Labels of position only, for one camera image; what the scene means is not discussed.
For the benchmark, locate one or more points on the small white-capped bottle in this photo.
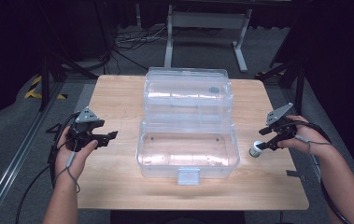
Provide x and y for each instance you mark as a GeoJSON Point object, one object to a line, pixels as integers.
{"type": "Point", "coordinates": [254, 151]}

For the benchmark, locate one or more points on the person's left hand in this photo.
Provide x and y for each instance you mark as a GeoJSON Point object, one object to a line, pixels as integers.
{"type": "Point", "coordinates": [70, 165]}

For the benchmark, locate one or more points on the clear plastic storage box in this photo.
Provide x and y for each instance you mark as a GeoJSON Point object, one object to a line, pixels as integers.
{"type": "Point", "coordinates": [188, 149]}

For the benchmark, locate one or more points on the person's right hand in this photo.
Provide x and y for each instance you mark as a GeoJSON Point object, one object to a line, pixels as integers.
{"type": "Point", "coordinates": [308, 137]}

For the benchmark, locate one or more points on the black metal stand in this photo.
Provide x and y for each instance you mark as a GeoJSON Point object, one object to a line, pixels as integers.
{"type": "Point", "coordinates": [44, 84]}
{"type": "Point", "coordinates": [300, 81]}

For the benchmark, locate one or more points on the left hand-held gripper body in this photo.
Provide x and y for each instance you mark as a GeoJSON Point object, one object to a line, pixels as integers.
{"type": "Point", "coordinates": [82, 133]}

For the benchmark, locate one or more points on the yellow black hazard tape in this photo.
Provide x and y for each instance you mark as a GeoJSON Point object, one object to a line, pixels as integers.
{"type": "Point", "coordinates": [31, 92]}

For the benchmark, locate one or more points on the grey metal table frame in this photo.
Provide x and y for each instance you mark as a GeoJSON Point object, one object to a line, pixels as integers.
{"type": "Point", "coordinates": [207, 20]}

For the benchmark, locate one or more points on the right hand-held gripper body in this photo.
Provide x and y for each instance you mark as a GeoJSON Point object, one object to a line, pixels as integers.
{"type": "Point", "coordinates": [283, 129]}

